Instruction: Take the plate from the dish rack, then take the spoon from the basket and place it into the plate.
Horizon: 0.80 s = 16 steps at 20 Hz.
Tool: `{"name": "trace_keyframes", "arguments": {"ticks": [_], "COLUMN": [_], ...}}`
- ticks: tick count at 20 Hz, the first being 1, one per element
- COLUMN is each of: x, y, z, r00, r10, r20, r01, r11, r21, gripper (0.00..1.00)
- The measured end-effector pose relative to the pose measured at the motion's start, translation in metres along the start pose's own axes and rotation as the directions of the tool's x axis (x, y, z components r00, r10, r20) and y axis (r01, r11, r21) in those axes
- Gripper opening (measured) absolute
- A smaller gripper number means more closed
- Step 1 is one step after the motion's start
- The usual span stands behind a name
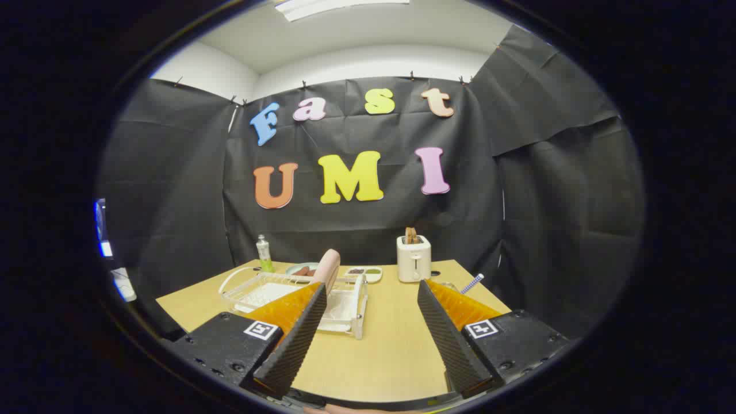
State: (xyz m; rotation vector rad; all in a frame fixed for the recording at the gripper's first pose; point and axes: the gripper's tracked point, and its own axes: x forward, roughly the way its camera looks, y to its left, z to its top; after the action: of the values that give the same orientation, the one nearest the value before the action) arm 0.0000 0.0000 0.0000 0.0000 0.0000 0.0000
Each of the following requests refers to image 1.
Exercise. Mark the white divided tray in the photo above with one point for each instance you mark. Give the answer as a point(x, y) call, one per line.
point(374, 278)

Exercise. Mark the pink plate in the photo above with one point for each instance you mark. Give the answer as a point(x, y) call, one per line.
point(328, 267)

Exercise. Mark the light green plate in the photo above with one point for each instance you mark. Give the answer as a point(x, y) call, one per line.
point(290, 268)

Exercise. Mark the black backdrop cloth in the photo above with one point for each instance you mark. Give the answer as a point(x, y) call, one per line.
point(345, 230)

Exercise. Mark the brown toast slice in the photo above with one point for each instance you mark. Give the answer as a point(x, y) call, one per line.
point(411, 236)

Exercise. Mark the computer monitor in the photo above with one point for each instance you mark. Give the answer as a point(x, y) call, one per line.
point(99, 221)

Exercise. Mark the white drain tray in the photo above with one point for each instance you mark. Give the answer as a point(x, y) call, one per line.
point(342, 307)

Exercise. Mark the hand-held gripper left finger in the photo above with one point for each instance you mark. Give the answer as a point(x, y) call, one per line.
point(293, 351)

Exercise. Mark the white toaster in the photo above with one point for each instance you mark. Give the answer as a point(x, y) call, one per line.
point(414, 261)

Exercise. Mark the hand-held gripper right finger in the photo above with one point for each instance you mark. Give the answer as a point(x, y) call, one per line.
point(454, 351)

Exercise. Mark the white device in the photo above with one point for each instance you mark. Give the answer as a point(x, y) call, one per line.
point(123, 287)

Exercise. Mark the clear bottle with green liquid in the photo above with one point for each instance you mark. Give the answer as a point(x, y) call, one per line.
point(264, 253)

